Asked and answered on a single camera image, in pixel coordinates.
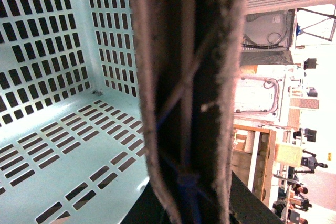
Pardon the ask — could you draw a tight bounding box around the brown basket handle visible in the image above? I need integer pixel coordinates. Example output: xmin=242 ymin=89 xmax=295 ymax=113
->
xmin=130 ymin=0 xmax=247 ymax=223

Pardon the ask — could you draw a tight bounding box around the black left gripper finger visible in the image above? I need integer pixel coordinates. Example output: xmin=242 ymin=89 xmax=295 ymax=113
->
xmin=229 ymin=172 xmax=282 ymax=224

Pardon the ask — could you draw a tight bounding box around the light blue plastic basket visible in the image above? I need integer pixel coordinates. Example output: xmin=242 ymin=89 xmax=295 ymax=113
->
xmin=1 ymin=0 xmax=149 ymax=223

